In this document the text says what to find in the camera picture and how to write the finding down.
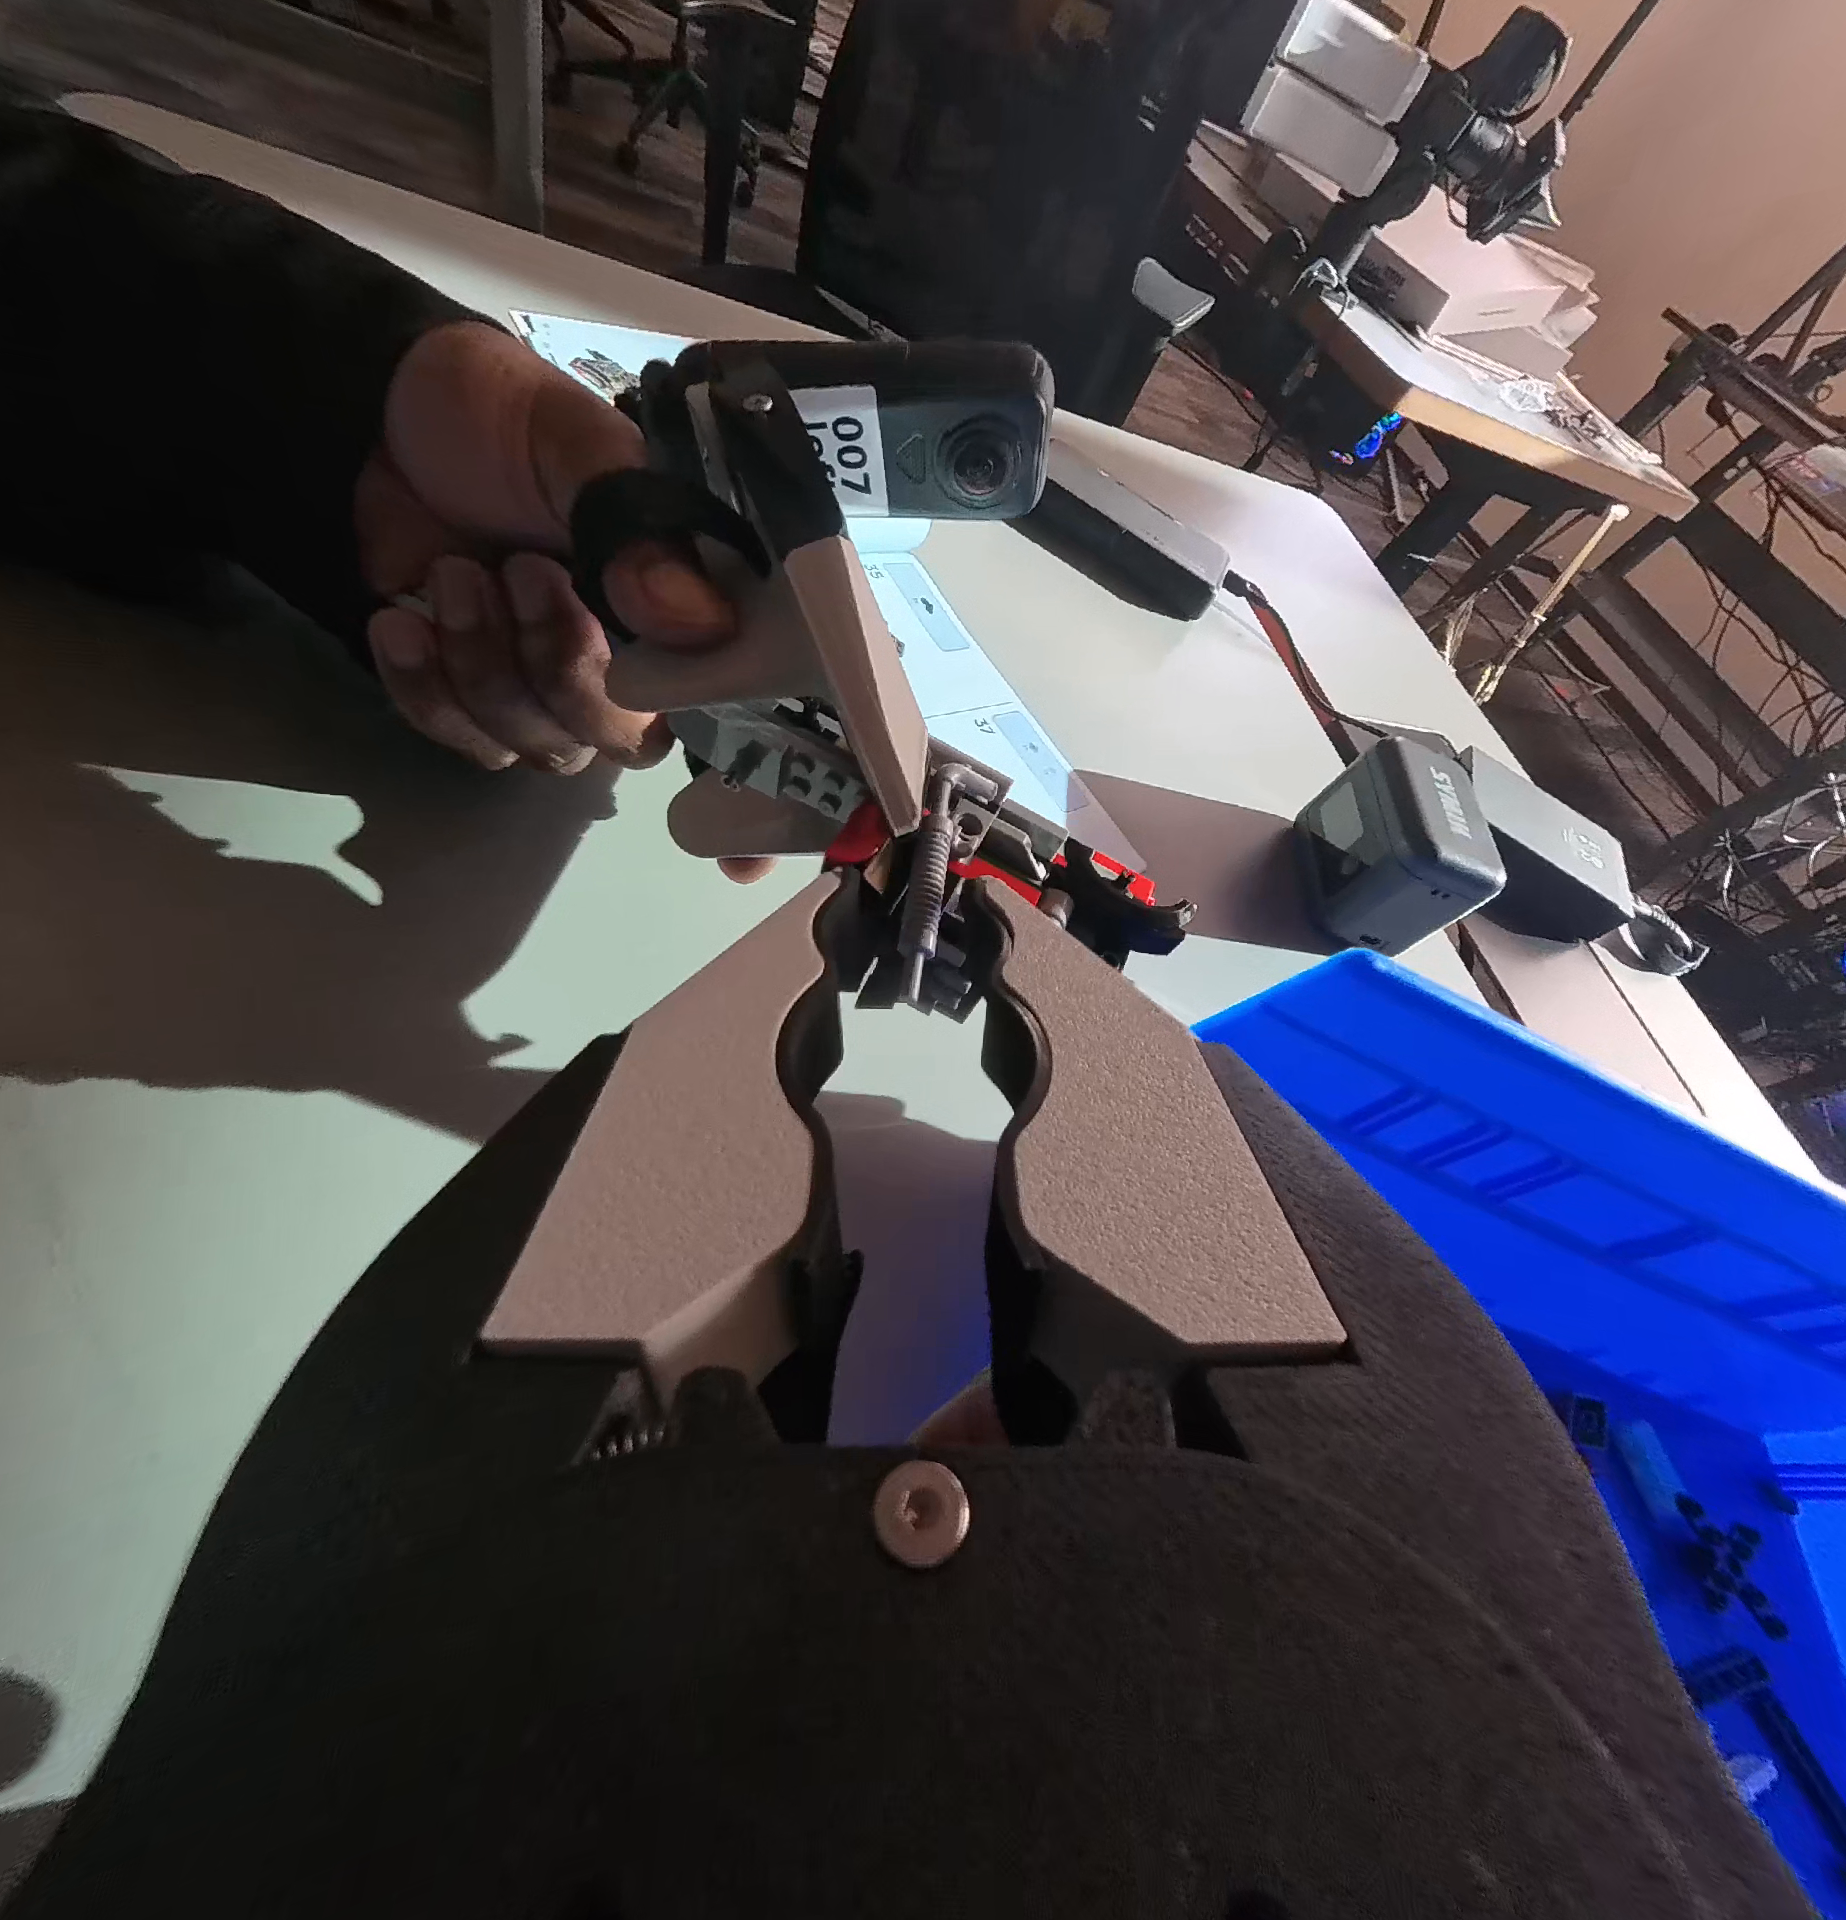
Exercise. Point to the grey toy spring shock piece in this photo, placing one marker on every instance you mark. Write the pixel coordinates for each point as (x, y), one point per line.
(935, 870)

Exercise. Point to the blue plastic bin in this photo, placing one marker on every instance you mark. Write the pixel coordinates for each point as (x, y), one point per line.
(1537, 1200)

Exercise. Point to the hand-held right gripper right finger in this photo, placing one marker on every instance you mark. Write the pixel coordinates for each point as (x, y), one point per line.
(1163, 1200)

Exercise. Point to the white desk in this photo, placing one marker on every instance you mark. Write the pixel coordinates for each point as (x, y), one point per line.
(190, 1276)

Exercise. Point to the black office chair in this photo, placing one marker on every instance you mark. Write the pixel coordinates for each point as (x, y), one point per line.
(982, 195)

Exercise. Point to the person's left forearm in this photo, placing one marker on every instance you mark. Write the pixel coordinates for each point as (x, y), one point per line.
(145, 346)

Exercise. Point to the person's left hand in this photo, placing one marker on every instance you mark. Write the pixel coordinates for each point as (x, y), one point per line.
(472, 496)

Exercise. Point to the person's right hand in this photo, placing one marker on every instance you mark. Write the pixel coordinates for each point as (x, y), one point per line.
(962, 1418)

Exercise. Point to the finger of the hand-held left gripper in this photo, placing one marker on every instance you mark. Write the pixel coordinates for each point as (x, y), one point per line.
(872, 675)

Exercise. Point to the light blue instruction booklet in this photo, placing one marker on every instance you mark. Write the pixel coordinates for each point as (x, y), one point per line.
(953, 630)

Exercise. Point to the black camera on stand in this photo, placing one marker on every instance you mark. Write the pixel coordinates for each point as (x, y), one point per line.
(1492, 121)

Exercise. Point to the background work table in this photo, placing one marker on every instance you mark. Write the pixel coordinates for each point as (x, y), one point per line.
(1462, 391)

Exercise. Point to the toy brick vehicle model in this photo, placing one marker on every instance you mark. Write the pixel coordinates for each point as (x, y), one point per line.
(1073, 885)

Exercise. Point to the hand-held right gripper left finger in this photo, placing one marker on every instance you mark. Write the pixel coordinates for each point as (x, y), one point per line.
(668, 1200)

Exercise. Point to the pile of loose toy bricks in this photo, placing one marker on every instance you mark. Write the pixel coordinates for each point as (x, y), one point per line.
(1734, 1575)

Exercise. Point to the black flat box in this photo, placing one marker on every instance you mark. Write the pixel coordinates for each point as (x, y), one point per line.
(1132, 541)

